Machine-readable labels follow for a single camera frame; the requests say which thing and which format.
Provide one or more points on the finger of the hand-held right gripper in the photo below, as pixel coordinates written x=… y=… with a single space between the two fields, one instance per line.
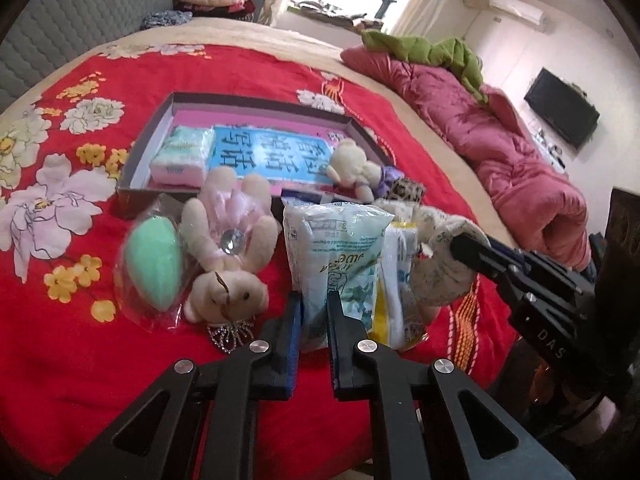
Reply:
x=475 y=255
x=505 y=252

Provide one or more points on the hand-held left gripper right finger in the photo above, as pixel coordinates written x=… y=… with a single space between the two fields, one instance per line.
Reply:
x=333 y=350

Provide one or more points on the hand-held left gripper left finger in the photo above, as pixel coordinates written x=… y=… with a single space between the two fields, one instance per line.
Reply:
x=295 y=345

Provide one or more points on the cream floral scrunchie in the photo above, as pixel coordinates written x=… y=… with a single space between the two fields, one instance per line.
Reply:
x=440 y=270

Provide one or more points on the yellow white tissue pack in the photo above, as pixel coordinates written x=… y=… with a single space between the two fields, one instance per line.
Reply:
x=395 y=285

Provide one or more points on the pink dressed rabbit plush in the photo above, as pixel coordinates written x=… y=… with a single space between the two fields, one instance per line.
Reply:
x=225 y=290

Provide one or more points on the leopard print scrunchie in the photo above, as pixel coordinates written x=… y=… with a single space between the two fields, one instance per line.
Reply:
x=407 y=190

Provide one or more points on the white green wet wipe pack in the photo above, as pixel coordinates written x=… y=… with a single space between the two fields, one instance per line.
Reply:
x=330 y=240

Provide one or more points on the purple scrunchie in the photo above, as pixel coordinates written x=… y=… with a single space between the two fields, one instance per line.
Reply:
x=390 y=177

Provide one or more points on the green sponge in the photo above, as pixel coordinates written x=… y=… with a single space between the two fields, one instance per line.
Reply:
x=152 y=260

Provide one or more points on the brown cardboard box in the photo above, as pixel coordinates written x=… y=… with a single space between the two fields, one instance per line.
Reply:
x=150 y=137

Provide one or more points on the person's right forearm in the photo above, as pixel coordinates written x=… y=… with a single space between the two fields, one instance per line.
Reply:
x=597 y=412

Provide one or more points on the pink quilt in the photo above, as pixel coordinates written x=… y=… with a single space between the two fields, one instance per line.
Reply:
x=500 y=160

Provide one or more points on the cream teddy bear plush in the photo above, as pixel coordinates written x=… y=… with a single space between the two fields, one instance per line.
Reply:
x=350 y=162

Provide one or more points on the pink and blue book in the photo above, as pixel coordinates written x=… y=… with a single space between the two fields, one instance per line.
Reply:
x=270 y=152

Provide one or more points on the green cloth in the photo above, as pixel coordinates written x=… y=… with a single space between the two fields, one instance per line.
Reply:
x=425 y=50

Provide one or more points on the red floral blanket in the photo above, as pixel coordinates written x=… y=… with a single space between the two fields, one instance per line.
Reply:
x=75 y=360

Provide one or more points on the white air conditioner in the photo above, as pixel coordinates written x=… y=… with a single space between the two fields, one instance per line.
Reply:
x=515 y=7

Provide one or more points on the clothes on windowsill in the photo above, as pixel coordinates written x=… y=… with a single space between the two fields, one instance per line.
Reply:
x=340 y=16

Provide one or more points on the blue patterned cloth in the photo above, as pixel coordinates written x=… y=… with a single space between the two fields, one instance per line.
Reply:
x=165 y=19

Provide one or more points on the grey quilted headboard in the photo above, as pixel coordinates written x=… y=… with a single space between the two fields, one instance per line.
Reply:
x=75 y=20

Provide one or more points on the black wall television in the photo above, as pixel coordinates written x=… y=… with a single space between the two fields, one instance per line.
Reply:
x=560 y=107

